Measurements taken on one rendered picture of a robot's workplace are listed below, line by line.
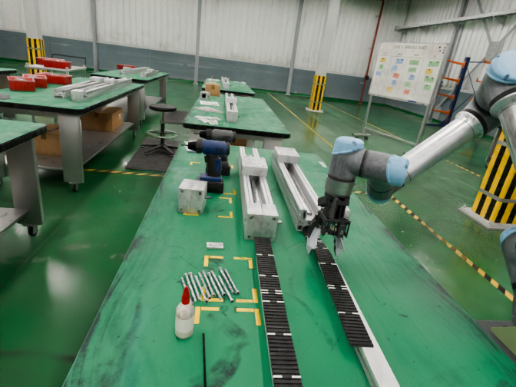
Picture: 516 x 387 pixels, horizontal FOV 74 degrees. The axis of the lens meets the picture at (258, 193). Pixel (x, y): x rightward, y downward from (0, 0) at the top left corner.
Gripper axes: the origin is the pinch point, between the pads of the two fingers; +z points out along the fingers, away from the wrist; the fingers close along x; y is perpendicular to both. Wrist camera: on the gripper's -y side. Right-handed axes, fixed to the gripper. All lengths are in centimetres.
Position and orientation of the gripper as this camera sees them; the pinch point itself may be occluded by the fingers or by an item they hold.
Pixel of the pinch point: (322, 250)
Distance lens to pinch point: 107.2
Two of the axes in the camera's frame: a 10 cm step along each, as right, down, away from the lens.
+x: 9.9, 0.8, 1.2
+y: 0.8, 3.8, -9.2
